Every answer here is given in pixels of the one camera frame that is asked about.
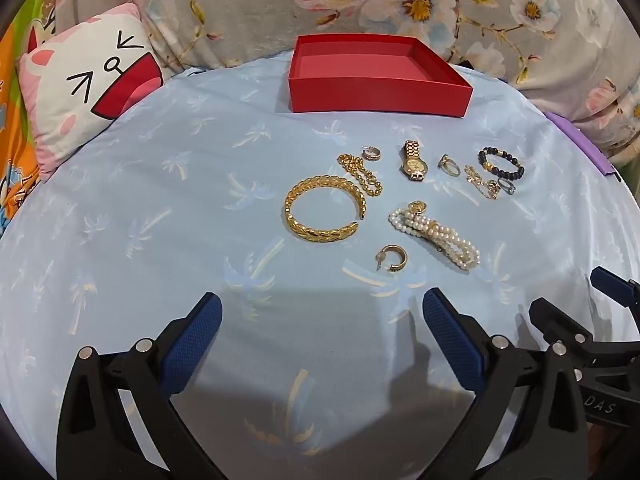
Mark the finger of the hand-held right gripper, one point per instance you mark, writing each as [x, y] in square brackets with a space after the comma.
[560, 320]
[615, 287]

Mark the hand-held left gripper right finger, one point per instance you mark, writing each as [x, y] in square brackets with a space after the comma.
[450, 335]

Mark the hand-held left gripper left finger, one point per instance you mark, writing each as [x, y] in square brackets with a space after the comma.
[200, 330]

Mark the gold hoop earring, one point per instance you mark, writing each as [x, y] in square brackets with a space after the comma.
[400, 262]

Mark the red cardboard box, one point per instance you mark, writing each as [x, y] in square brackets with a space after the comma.
[375, 100]

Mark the blue palm-print sheet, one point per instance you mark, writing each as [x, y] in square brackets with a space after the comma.
[150, 210]

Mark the gold leaf-pattern bangle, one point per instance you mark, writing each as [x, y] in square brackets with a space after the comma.
[320, 236]

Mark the purple flat object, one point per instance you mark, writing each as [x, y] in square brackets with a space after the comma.
[575, 135]

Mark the gold wristwatch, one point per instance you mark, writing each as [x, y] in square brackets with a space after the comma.
[414, 164]

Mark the small two-tone hoop earring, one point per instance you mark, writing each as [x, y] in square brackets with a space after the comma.
[374, 156]

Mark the cat face pillow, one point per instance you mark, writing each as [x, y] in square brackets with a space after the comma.
[65, 105]

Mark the orange and green cloth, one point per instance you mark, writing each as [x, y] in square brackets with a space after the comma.
[15, 110]

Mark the grey floral blanket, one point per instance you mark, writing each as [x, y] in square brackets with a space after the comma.
[240, 10]

